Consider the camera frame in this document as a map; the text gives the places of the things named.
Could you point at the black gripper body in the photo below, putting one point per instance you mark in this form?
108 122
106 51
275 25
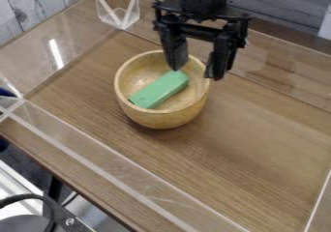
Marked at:
203 19

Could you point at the brown wooden bowl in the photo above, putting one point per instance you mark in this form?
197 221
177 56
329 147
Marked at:
140 71

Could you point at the green rectangular block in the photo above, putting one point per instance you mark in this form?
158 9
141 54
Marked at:
160 90

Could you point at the clear acrylic tray wall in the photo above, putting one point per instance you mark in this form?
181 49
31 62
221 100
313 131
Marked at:
247 169

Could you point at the black table leg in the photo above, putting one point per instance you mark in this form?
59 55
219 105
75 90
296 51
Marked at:
55 189

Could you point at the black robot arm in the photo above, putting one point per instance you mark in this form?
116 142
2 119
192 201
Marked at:
205 20

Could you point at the blue object at left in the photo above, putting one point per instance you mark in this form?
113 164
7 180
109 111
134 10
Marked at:
7 93

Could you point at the black metal bracket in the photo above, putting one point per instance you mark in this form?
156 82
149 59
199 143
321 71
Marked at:
63 219

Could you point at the clear acrylic corner bracket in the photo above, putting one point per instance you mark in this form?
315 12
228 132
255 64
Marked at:
120 18

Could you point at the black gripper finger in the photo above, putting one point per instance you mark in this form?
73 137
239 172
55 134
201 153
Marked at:
221 57
175 47

